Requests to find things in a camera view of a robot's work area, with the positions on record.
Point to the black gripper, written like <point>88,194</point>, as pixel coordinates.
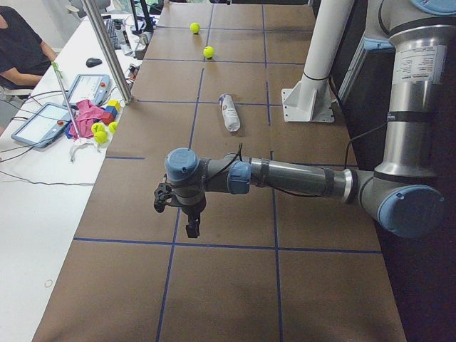
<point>192,210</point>

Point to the yellow tennis ball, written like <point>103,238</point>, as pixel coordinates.
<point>208,52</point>
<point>194,28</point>

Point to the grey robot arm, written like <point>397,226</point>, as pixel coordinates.
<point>398,194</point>

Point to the spare tennis ball right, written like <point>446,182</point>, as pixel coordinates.
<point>112,127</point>

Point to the spare tennis ball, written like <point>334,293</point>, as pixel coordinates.
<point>97,127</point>
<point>100,137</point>
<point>112,127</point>

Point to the spare tennis ball front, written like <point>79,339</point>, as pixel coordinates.
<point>100,137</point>

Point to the spare tennis ball left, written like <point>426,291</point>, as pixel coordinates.
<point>97,127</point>

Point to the red cube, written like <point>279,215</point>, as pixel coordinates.
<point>107,117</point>

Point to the blue cube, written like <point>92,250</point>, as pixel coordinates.
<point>112,109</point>

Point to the white plastic bag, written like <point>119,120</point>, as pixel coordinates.
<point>83,143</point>

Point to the yellow cube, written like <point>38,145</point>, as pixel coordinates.
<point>113,106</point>

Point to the pink cloth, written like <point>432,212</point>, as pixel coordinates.
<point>87,114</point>

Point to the far teach pendant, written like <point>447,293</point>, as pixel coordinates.
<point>93,87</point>

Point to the teach pendant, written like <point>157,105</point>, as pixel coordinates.
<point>93,87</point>
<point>44,127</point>

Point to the near teach pendant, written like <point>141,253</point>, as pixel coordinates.
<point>44,127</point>

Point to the black computer mouse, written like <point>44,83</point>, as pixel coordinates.
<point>92,62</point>

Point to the grabber stick green tip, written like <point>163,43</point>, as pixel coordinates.
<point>65,97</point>

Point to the person in black shirt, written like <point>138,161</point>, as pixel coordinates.
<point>25,56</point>

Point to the aluminium frame post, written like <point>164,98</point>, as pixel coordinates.
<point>96,21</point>

